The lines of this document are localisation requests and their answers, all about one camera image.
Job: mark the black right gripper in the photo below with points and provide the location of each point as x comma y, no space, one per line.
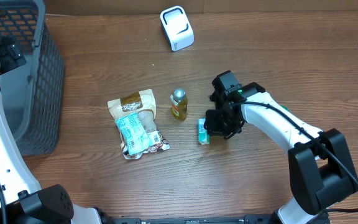
215,130

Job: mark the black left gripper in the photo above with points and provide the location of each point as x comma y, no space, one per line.
9,53

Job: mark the small Kleenex tissue pack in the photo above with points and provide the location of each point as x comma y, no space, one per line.
203,136

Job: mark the yellow oil bottle silver cap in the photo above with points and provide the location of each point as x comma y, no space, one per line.
179,106

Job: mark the white red snack packet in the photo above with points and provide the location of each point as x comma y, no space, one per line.
159,144

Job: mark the clear brown snack bag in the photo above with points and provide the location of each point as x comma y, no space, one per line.
141,102

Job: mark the teal large tissue pack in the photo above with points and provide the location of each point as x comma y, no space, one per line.
133,133

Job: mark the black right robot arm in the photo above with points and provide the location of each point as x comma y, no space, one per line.
321,169

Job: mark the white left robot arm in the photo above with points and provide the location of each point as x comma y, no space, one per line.
22,200

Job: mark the white barcode scanner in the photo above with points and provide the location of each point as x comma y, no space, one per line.
177,28

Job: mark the grey plastic mesh basket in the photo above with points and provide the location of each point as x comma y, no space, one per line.
32,93

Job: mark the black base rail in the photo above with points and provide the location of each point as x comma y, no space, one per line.
197,220

